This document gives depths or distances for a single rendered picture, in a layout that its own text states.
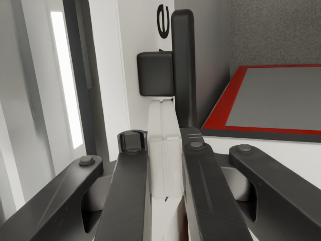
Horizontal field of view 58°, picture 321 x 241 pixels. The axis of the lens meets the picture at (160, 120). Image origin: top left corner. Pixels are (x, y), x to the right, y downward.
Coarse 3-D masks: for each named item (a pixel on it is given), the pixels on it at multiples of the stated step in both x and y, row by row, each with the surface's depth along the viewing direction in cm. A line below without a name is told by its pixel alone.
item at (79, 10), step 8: (80, 0) 26; (80, 8) 26; (80, 16) 26; (80, 24) 26; (80, 32) 26; (80, 40) 26; (88, 64) 28; (88, 72) 28; (88, 80) 28; (88, 88) 28
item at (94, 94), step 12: (84, 0) 26; (84, 12) 26; (84, 24) 27; (96, 60) 27; (96, 72) 28; (96, 84) 28; (96, 96) 29; (96, 108) 29; (96, 120) 30; (96, 132) 30; (96, 144) 31; (108, 156) 31
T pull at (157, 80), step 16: (176, 16) 16; (192, 16) 17; (176, 32) 17; (192, 32) 17; (176, 48) 17; (192, 48) 17; (144, 64) 18; (160, 64) 18; (176, 64) 17; (192, 64) 17; (144, 80) 18; (160, 80) 18; (176, 80) 18; (192, 80) 17; (144, 96) 19; (160, 96) 18; (176, 96) 18; (192, 96) 18; (176, 112) 18; (192, 112) 18
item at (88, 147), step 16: (48, 0) 15; (64, 0) 17; (48, 16) 15; (64, 16) 17; (80, 48) 18; (80, 64) 18; (80, 80) 18; (64, 96) 17; (80, 96) 18; (64, 112) 17; (80, 112) 18; (80, 128) 19
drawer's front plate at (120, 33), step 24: (96, 0) 16; (120, 0) 16; (144, 0) 19; (168, 0) 24; (96, 24) 16; (120, 24) 16; (144, 24) 19; (96, 48) 17; (120, 48) 16; (144, 48) 19; (168, 48) 24; (120, 72) 17; (120, 96) 17; (120, 120) 18; (144, 120) 20; (168, 216) 26
